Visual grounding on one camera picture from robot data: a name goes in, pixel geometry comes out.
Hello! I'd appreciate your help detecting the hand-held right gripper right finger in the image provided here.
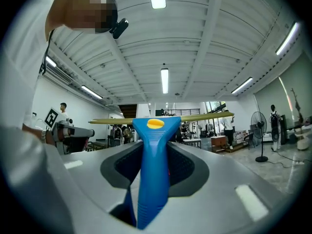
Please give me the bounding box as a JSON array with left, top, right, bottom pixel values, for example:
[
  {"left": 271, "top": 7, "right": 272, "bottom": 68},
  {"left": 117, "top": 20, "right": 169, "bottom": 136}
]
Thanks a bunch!
[{"left": 146, "top": 141, "right": 290, "bottom": 234}]

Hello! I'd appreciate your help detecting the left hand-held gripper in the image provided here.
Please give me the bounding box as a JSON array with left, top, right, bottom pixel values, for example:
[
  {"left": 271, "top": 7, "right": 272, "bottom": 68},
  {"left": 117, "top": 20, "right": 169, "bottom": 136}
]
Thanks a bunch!
[{"left": 43, "top": 107, "right": 96, "bottom": 156}]

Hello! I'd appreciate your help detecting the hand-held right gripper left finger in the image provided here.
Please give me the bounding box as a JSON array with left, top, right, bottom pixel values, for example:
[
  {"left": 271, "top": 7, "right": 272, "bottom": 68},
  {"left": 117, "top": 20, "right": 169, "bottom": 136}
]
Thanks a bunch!
[{"left": 45, "top": 141, "right": 144, "bottom": 234}]

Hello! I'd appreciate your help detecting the blue squeegee with yellow button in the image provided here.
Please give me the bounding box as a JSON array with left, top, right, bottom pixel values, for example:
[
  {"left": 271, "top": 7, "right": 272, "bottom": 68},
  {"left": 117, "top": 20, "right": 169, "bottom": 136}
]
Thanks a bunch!
[{"left": 88, "top": 113, "right": 235, "bottom": 230}]

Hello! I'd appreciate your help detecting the person's left forearm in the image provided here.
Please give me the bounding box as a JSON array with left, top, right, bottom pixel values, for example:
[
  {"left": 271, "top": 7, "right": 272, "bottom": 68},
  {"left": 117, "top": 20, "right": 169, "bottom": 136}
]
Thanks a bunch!
[{"left": 21, "top": 123, "right": 56, "bottom": 146}]

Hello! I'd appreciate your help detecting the dark staircase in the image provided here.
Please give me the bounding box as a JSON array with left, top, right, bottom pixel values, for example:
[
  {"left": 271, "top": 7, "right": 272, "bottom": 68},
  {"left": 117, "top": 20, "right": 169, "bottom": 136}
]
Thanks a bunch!
[{"left": 118, "top": 103, "right": 138, "bottom": 119}]

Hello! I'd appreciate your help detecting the wooden cabinet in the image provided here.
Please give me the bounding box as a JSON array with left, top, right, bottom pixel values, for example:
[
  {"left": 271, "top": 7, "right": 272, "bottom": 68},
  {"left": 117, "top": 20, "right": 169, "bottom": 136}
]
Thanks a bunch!
[{"left": 210, "top": 135, "right": 228, "bottom": 154}]

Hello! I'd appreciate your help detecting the white low table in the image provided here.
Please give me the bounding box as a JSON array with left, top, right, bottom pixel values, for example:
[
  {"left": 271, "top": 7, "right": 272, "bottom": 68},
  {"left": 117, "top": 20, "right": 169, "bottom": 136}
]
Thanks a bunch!
[{"left": 182, "top": 138, "right": 203, "bottom": 149}]

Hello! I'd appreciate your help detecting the dark chair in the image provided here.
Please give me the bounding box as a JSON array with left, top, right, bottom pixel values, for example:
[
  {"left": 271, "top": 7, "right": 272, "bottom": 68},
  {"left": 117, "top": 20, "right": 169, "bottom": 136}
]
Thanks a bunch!
[{"left": 243, "top": 132, "right": 256, "bottom": 149}]

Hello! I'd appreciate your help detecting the black standing fan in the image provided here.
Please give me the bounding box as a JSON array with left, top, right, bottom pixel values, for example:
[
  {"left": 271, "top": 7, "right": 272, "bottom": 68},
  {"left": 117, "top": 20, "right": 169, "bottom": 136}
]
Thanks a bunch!
[{"left": 251, "top": 111, "right": 269, "bottom": 163}]

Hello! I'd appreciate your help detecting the person's white shirt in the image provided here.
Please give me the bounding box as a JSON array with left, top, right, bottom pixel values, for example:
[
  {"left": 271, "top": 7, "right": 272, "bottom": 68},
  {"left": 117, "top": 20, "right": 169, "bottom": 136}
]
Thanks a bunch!
[{"left": 0, "top": 0, "right": 93, "bottom": 131}]

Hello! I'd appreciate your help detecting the black balcony railing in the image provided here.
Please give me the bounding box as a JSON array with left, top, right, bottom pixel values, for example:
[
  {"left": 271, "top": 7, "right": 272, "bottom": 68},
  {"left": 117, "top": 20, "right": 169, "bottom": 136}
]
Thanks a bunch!
[{"left": 162, "top": 108, "right": 201, "bottom": 117}]

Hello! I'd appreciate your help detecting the person's head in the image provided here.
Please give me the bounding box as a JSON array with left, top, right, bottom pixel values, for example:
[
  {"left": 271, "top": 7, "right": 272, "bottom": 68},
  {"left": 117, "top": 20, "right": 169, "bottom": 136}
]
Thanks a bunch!
[{"left": 45, "top": 0, "right": 119, "bottom": 41}]

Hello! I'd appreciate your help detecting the white wall air conditioner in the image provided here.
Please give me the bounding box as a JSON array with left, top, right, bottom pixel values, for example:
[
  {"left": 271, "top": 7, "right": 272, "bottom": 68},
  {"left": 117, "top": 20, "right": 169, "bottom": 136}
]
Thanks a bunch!
[{"left": 44, "top": 65, "right": 74, "bottom": 85}]

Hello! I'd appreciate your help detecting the black floor cable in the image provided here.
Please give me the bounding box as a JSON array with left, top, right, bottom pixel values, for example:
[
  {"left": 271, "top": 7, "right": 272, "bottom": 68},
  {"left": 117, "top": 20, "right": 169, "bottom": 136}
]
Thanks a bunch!
[{"left": 266, "top": 149, "right": 306, "bottom": 169}]

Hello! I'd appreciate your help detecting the black head-worn camera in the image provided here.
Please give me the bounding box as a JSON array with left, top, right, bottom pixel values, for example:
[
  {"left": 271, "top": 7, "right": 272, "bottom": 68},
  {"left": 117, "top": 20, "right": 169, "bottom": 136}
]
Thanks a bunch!
[{"left": 109, "top": 18, "right": 130, "bottom": 40}]

